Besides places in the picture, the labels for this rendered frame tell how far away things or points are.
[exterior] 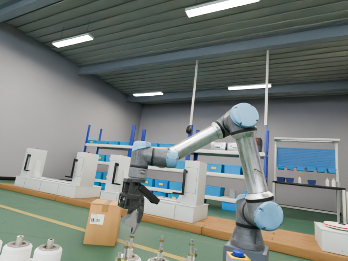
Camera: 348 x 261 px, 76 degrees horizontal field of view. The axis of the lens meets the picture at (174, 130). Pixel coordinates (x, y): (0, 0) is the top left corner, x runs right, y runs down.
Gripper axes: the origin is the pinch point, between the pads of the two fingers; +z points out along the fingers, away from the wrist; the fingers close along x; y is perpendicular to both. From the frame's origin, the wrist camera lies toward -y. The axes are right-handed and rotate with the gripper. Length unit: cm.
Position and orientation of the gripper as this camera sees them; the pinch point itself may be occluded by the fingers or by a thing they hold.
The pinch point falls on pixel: (133, 230)
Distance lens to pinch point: 98.8
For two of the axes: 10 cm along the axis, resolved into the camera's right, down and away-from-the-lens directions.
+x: 5.9, -1.0, -8.0
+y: -8.0, -2.1, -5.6
